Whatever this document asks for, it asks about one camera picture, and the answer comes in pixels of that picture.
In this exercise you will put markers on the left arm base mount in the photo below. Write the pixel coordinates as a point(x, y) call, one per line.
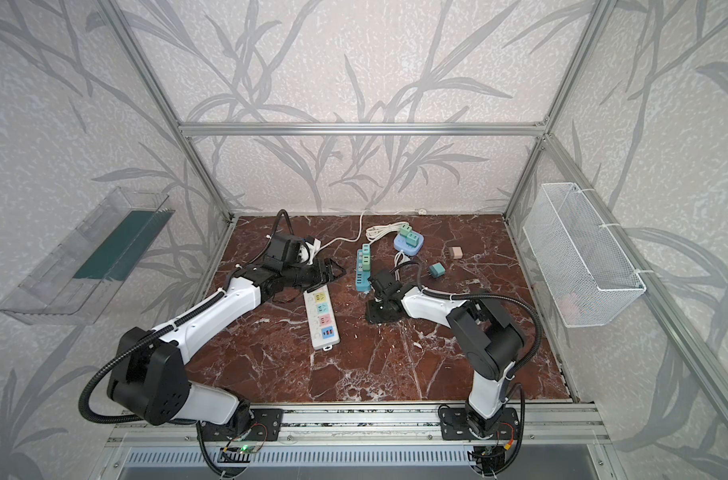
point(264, 426)

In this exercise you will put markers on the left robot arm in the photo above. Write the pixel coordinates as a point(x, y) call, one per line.
point(147, 380)

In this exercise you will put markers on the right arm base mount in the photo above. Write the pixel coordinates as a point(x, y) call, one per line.
point(456, 424)

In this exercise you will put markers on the light blue square power socket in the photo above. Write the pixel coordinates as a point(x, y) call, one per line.
point(400, 245)

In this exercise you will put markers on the light green usb adapter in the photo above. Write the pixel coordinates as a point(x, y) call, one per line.
point(405, 230)

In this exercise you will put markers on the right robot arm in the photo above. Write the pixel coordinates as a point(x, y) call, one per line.
point(498, 335)

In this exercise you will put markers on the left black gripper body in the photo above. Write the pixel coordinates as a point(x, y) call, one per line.
point(323, 271)

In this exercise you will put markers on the aluminium front rail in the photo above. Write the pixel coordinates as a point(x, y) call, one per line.
point(420, 423)

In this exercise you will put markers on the white wire mesh basket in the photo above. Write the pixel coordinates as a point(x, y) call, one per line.
point(589, 276)

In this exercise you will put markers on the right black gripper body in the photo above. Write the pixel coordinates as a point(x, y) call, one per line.
point(382, 305)

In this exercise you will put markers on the teal green usb adapter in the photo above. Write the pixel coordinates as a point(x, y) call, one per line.
point(414, 239)

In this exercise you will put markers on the pink adapter back right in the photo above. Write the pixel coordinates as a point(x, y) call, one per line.
point(456, 252)

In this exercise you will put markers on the clear plastic wall tray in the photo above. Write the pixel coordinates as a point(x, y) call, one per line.
point(75, 283)

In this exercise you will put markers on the teal power strip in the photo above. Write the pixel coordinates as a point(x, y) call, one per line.
point(362, 275)

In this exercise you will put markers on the white long power strip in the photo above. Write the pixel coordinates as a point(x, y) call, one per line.
point(321, 319)

